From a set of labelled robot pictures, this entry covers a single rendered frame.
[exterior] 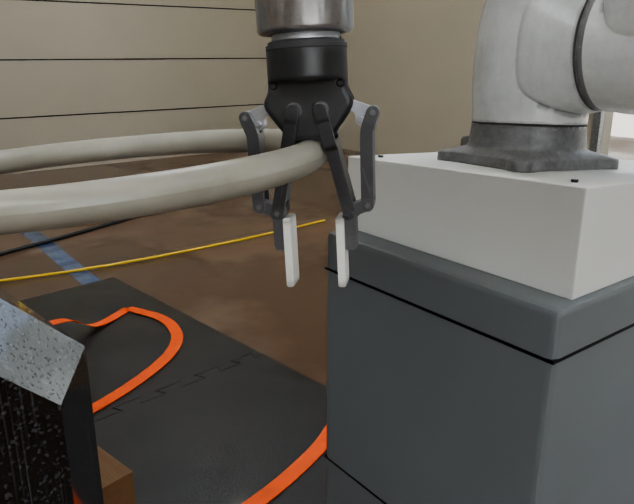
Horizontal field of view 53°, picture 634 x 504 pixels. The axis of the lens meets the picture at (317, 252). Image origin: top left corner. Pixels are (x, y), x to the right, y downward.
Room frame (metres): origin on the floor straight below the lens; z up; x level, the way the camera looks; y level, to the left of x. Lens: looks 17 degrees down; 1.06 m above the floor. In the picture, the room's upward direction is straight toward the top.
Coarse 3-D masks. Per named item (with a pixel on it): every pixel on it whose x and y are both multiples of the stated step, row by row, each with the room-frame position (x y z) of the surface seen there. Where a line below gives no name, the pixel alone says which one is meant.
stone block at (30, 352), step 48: (0, 288) 1.15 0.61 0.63; (0, 336) 0.82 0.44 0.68; (48, 336) 0.89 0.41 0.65; (0, 384) 0.78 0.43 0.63; (48, 384) 0.83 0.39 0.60; (0, 432) 0.77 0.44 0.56; (48, 432) 0.81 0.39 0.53; (0, 480) 0.76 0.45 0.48; (48, 480) 0.80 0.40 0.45; (96, 480) 0.92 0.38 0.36
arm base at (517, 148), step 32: (480, 128) 0.88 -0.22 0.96; (512, 128) 0.84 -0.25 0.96; (544, 128) 0.83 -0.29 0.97; (576, 128) 0.84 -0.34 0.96; (448, 160) 0.91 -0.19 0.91; (480, 160) 0.86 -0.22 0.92; (512, 160) 0.80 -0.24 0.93; (544, 160) 0.80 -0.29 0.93; (576, 160) 0.83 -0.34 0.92; (608, 160) 0.85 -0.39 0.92
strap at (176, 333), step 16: (64, 320) 2.17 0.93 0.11; (112, 320) 2.39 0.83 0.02; (160, 320) 2.39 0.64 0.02; (176, 336) 2.24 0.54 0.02; (176, 352) 2.10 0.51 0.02; (160, 368) 1.98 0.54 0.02; (128, 384) 1.87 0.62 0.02; (112, 400) 1.77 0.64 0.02; (320, 448) 1.51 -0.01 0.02; (304, 464) 1.44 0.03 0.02; (288, 480) 1.37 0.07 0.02; (256, 496) 1.31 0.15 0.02; (272, 496) 1.31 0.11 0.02
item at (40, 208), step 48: (48, 144) 0.84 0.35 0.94; (96, 144) 0.86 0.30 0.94; (144, 144) 0.86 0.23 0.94; (192, 144) 0.85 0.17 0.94; (240, 144) 0.82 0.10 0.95; (0, 192) 0.42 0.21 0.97; (48, 192) 0.42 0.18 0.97; (96, 192) 0.42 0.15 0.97; (144, 192) 0.43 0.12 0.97; (192, 192) 0.45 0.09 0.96; (240, 192) 0.48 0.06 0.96
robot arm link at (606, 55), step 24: (600, 0) 0.78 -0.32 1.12; (624, 0) 0.73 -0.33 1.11; (600, 24) 0.76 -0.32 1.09; (624, 24) 0.73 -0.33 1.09; (576, 48) 0.78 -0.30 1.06; (600, 48) 0.75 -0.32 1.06; (624, 48) 0.73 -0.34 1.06; (576, 72) 0.78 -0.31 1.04; (600, 72) 0.76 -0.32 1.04; (624, 72) 0.73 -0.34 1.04; (600, 96) 0.77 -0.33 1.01; (624, 96) 0.75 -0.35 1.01
